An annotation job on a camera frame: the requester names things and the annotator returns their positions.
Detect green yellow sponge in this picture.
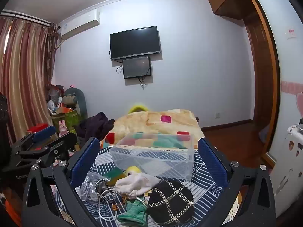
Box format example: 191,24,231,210
103,168,126,182

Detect brown wooden door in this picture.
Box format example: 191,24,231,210
245,12,269,145

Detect yellow soft ball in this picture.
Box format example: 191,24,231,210
125,166,141,175

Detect pink rabbit toy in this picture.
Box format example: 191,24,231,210
59,120,69,136

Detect dark purple clothes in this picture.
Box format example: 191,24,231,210
77,112,116,145

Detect red box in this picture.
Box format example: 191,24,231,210
27,124,49,134

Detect white curtain rail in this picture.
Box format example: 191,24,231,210
1,10,51,25

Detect clear plastic bag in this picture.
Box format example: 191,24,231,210
80,171,112,204

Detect striped pink curtain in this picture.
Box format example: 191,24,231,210
0,14,59,145

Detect clear plastic box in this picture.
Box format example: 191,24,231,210
109,132,195,181

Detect beige plush blanket coloured squares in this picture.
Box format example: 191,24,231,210
99,109,206,150

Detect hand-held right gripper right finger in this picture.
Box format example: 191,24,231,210
198,137,276,227

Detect braided black white cord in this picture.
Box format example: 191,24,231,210
95,178,116,202

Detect black wall television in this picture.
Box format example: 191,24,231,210
109,26,162,61

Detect wooden wardrobe with white doors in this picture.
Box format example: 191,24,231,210
206,0,303,218

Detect yellow curved hoop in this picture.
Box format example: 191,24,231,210
128,103,149,114

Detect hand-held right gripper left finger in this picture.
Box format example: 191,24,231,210
21,137,105,227

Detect pile of household clutter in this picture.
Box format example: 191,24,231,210
47,84,67,114

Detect grey plush toy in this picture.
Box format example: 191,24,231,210
63,87,88,121

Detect green knitted sock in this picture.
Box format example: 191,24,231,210
117,200,148,226

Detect white cloth pouch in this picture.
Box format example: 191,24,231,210
114,172,161,198

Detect green paper bag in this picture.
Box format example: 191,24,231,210
51,109,83,133

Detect white air conditioner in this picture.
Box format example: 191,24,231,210
58,9,100,40

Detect black monitor cable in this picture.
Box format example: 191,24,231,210
139,76,149,90

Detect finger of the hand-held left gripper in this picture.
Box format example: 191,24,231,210
2,132,78,172
11,126,57,157

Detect navy white patterned bedsheet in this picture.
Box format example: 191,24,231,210
54,144,242,227

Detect orange knotted tassel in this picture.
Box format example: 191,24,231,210
112,199,126,211

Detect small black wall monitor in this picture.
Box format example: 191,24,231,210
122,56,152,79

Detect white plastic fixture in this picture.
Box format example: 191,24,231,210
287,118,303,139

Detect black studded cap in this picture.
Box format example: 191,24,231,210
145,178,195,225

